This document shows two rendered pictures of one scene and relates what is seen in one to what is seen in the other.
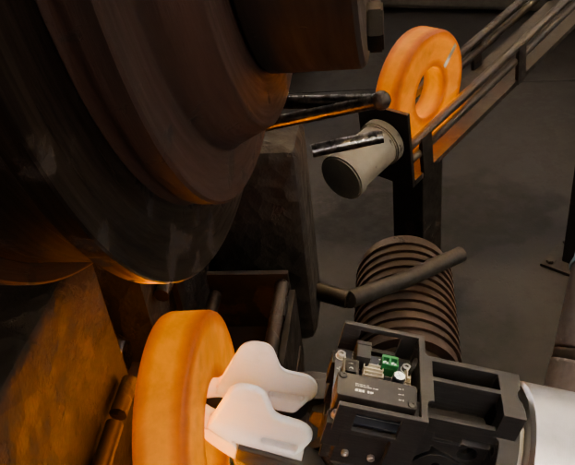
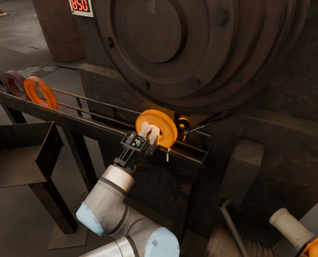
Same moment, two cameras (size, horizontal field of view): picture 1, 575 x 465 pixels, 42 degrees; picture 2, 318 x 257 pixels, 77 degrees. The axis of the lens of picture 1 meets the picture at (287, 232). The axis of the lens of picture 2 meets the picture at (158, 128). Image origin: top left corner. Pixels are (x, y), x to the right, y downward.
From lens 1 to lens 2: 0.69 m
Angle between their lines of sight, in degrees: 80
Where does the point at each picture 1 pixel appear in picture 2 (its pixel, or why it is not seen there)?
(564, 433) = (109, 170)
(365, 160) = (281, 222)
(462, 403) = (125, 156)
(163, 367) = (151, 111)
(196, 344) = (154, 116)
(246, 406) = (144, 125)
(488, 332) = not seen: outside the picture
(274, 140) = (240, 153)
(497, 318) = not seen: outside the picture
